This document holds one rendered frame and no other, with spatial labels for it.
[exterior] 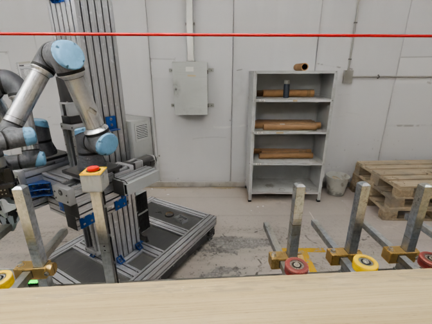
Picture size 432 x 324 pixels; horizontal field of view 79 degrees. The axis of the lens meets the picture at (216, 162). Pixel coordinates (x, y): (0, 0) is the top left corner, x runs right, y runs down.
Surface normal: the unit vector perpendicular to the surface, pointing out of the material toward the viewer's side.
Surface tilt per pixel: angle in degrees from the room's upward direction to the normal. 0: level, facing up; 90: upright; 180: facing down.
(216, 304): 0
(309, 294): 0
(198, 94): 90
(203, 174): 90
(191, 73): 90
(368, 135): 90
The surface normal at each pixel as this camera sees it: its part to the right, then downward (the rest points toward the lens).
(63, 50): 0.78, 0.07
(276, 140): 0.00, 0.33
